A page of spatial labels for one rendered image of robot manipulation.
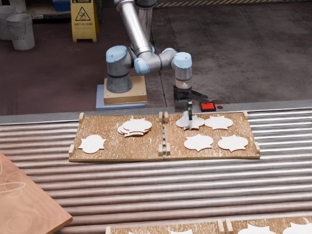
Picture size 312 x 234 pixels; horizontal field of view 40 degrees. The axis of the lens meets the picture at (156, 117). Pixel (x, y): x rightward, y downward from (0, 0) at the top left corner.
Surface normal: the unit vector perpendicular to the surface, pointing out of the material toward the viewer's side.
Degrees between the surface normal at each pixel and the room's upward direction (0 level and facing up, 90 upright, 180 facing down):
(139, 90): 1
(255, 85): 0
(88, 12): 75
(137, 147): 0
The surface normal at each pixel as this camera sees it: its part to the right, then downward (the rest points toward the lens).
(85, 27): 0.00, 0.35
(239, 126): -0.02, -0.84
